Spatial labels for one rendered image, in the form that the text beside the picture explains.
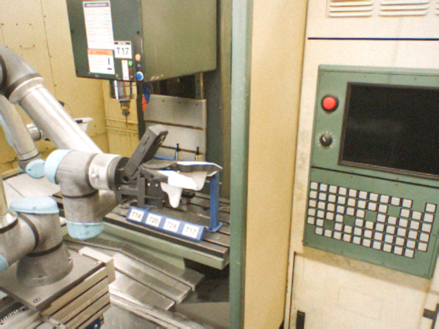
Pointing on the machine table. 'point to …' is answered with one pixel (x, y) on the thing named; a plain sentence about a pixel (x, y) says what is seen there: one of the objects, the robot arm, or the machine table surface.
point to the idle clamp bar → (186, 197)
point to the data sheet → (99, 25)
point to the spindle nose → (123, 90)
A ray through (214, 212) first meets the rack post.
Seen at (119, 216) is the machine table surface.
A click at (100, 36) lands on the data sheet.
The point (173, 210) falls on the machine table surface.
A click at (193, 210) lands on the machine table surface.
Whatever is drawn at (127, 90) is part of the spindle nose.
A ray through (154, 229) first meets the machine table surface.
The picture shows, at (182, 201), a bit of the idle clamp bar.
